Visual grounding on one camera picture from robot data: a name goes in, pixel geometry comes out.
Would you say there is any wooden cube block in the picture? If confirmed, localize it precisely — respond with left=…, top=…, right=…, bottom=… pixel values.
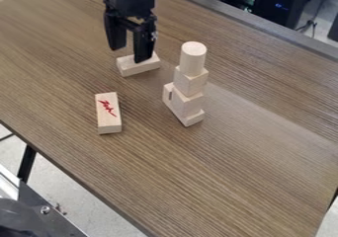
left=171, top=65, right=211, bottom=98

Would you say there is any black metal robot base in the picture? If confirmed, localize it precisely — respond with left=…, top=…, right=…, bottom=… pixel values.
left=0, top=180, right=90, bottom=237

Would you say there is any black computer tower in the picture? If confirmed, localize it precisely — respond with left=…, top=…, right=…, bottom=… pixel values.
left=252, top=0, right=320, bottom=31

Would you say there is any wooden block with red scribble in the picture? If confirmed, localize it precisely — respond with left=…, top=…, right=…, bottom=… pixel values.
left=93, top=91, right=124, bottom=135

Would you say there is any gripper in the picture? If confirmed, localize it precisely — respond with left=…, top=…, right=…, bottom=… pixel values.
left=101, top=0, right=159, bottom=64

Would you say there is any plain wooden rectangle block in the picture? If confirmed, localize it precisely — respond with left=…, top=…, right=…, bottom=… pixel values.
left=115, top=50, right=163, bottom=78

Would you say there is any black table leg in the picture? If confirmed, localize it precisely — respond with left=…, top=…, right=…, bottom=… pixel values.
left=16, top=143, right=39, bottom=184

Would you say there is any wooden cylinder block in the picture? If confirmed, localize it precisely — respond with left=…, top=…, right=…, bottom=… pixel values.
left=178, top=40, right=210, bottom=78

